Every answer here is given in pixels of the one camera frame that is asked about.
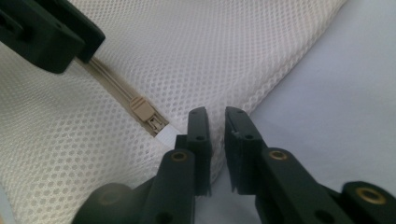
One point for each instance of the cream mesh laundry bag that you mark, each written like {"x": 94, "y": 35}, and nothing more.
{"x": 186, "y": 46}

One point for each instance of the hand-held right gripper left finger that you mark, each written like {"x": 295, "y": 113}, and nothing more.
{"x": 183, "y": 174}

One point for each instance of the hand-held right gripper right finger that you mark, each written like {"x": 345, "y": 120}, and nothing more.
{"x": 274, "y": 186}

